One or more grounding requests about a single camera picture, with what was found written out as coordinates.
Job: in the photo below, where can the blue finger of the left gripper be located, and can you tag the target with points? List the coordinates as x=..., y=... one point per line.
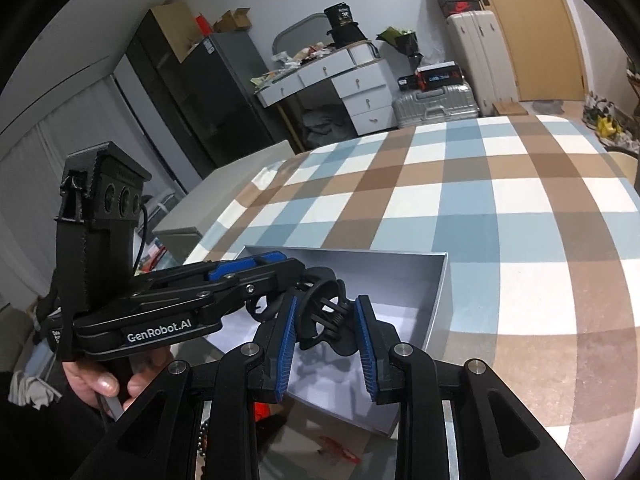
x=269, y=258
x=231, y=267

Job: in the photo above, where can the silver grey cardboard box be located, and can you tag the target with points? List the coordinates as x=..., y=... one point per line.
x=410, y=291

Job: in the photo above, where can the plaid checked bed cover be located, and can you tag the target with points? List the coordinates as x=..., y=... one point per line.
x=541, y=231

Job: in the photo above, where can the silver ribbed suitcase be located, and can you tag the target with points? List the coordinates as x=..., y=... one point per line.
x=445, y=104

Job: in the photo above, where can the person's left hand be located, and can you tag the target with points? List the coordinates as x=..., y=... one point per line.
x=88, y=380

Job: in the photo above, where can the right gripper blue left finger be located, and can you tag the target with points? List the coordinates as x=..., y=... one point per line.
x=276, y=339

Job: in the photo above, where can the black plastic clip ornament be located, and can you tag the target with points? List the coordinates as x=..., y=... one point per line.
x=324, y=312

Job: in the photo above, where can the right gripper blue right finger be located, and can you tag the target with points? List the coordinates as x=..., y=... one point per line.
x=375, y=340

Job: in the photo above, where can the wooden door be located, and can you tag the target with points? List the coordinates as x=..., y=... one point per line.
x=544, y=48

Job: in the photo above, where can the white upright suitcase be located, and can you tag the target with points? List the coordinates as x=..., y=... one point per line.
x=482, y=54

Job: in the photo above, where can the white dressing table with drawers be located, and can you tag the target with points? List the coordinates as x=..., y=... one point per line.
x=334, y=96

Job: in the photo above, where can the black red box on suitcase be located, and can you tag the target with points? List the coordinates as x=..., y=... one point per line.
x=431, y=77

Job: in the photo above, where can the black bag on dresser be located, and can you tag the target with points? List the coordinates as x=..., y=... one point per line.
x=343, y=29

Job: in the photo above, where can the black cabinet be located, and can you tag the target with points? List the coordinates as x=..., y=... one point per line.
x=202, y=87

